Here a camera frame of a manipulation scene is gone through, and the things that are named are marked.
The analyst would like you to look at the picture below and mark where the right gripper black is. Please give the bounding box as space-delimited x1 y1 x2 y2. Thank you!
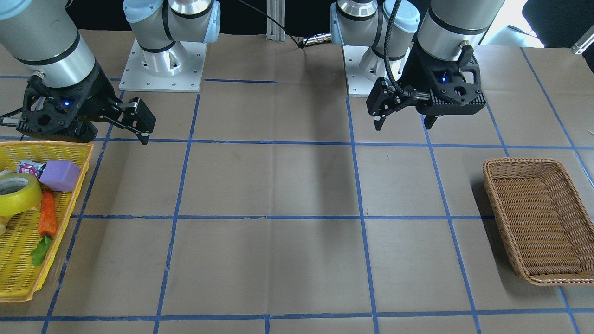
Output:
1 61 156 145

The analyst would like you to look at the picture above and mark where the yellow plastic basket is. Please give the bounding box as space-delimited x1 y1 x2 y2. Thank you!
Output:
0 141 94 302

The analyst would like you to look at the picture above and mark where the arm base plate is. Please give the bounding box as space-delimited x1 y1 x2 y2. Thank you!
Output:
342 46 387 97
119 41 208 93

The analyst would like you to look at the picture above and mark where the toy carrot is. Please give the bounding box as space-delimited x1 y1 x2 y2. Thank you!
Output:
30 189 58 266

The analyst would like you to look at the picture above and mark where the aluminium frame post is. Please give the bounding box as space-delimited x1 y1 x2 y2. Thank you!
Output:
266 0 286 44

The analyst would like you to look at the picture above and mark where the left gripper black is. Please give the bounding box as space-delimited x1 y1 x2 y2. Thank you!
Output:
367 42 486 130

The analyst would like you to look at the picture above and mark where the brown wicker basket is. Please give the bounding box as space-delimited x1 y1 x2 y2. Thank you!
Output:
482 158 594 286

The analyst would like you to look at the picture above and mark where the purple foam block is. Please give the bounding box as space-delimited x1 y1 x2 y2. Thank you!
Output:
39 160 81 192

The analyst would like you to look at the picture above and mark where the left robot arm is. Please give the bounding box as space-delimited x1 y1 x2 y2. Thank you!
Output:
329 0 504 131

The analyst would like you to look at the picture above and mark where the small drink can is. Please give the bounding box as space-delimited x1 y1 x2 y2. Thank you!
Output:
16 159 46 179

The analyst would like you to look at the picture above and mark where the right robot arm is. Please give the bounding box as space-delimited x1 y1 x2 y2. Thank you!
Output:
1 0 221 145

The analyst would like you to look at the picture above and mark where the yellow tape roll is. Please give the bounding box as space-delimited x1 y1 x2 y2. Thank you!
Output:
0 173 43 216

